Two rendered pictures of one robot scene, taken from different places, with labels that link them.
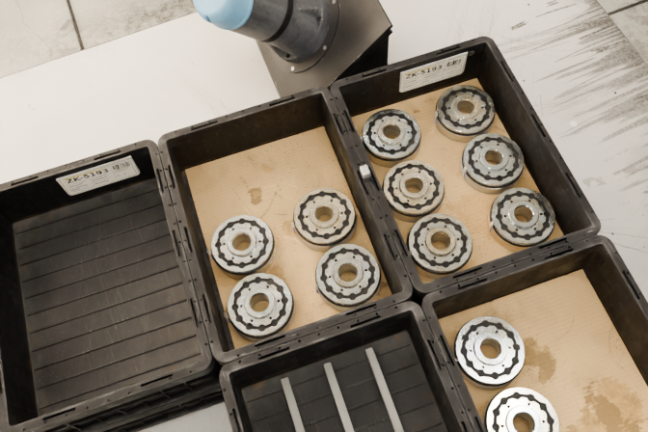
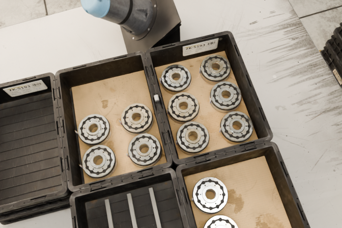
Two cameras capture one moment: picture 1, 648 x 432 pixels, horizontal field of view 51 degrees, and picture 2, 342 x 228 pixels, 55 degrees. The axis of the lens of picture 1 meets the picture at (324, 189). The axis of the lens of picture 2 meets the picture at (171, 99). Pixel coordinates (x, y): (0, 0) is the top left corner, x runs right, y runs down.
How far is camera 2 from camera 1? 17 cm
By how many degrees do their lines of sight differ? 4
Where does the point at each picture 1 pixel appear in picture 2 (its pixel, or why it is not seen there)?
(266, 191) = (110, 102)
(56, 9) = not seen: outside the picture
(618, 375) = (274, 212)
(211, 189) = (83, 98)
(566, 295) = (254, 169)
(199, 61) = (90, 29)
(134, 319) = (37, 162)
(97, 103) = (37, 47)
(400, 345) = (167, 187)
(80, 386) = (6, 194)
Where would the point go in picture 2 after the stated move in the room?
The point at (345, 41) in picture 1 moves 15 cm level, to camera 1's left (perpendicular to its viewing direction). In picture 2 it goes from (158, 27) to (117, 29)
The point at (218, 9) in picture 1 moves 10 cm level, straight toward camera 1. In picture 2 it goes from (91, 7) to (94, 31)
